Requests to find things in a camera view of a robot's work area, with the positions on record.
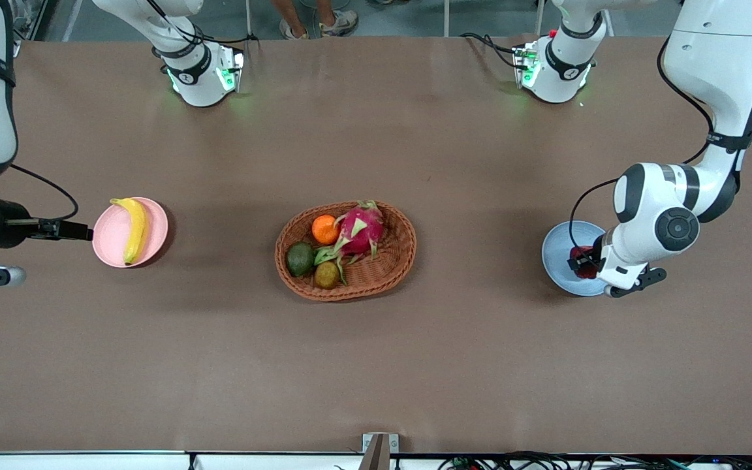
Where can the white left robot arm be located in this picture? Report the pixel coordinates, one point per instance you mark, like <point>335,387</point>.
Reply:
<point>709,65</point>

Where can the light blue round plate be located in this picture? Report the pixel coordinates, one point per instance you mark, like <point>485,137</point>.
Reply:
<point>555,254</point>

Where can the yellow banana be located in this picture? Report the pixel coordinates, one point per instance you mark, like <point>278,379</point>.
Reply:
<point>136,228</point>

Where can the brown wicker basket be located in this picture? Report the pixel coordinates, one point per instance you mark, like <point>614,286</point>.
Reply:
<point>376,277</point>

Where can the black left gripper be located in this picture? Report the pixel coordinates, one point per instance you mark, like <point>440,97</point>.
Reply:
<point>590,259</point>

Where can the brownish green kiwi fruit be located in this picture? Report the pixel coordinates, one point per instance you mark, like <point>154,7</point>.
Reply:
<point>326,275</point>

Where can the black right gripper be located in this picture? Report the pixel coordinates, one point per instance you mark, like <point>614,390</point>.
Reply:
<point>10,224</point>

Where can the pink dragon fruit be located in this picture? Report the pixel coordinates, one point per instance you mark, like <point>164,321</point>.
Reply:
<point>360,230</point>

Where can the thin white pole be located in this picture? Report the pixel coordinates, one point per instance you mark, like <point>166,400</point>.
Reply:
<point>539,16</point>
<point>446,18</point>
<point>249,18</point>

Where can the white frame rail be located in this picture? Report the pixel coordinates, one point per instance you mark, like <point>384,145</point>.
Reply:
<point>89,461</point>

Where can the orange fruit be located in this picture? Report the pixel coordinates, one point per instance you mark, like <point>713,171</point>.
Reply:
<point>325,230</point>

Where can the dark green avocado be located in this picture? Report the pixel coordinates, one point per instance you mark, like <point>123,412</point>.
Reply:
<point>300,259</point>

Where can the red apple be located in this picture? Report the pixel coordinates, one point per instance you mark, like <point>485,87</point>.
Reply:
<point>590,271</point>

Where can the pink round plate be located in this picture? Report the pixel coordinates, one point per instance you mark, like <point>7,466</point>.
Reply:
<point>109,245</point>

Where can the person's foot with shoe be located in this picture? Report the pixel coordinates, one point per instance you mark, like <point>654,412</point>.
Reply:
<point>291,29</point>
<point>340,23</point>

